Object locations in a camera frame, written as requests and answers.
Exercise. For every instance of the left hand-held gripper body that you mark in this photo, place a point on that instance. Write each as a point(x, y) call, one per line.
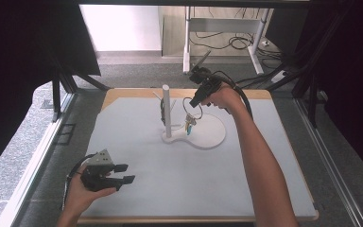
point(97, 176)

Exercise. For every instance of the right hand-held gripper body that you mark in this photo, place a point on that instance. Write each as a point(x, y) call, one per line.
point(206, 78)

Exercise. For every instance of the small keys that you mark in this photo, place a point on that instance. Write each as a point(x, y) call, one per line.
point(190, 119)

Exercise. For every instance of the yellow key tag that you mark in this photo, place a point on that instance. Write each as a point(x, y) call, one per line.
point(186, 126)

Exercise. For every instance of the cyan key tag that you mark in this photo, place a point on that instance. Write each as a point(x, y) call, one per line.
point(189, 130)

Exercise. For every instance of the white key holder stand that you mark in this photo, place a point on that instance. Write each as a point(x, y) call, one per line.
point(208, 132)

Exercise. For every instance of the person's left hand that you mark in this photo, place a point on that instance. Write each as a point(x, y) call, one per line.
point(78, 197)

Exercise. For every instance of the person's right hand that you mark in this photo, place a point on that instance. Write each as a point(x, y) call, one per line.
point(228, 99)

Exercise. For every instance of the white table mat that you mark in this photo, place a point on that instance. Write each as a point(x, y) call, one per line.
point(157, 189)

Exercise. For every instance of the white power strip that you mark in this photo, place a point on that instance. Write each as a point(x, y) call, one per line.
point(279, 76)

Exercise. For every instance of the black metal stand strut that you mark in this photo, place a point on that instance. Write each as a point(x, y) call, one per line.
point(56, 97)

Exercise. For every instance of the black curtain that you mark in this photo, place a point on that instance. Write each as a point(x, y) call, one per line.
point(353, 78)
point(19, 63)

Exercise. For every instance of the white metal desk frame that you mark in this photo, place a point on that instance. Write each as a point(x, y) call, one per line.
point(223, 24)

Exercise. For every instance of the aluminium rail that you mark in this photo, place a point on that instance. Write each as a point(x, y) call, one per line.
point(28, 173)
point(334, 176)

